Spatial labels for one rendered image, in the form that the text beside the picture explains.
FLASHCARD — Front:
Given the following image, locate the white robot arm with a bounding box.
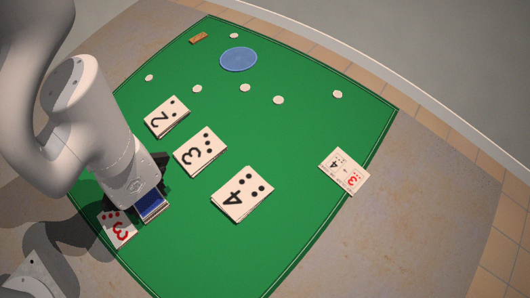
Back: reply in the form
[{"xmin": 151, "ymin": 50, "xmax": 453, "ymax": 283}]
[{"xmin": 0, "ymin": 0, "xmax": 136, "ymax": 298}]

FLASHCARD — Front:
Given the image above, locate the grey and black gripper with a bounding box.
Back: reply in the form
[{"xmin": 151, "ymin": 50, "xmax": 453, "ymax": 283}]
[{"xmin": 94, "ymin": 135, "xmax": 170, "ymax": 218}]

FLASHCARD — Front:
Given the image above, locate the brown rectangular block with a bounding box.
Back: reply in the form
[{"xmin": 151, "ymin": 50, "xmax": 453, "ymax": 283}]
[{"xmin": 189, "ymin": 32, "xmax": 208, "ymax": 45}]

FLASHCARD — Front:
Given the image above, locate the blue round coaster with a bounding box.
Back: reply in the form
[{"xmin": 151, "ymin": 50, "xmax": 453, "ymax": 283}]
[{"xmin": 220, "ymin": 47, "xmax": 258, "ymax": 72}]

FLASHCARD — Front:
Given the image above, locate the green card table cloth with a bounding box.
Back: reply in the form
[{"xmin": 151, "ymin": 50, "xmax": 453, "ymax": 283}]
[{"xmin": 69, "ymin": 17, "xmax": 393, "ymax": 298}]

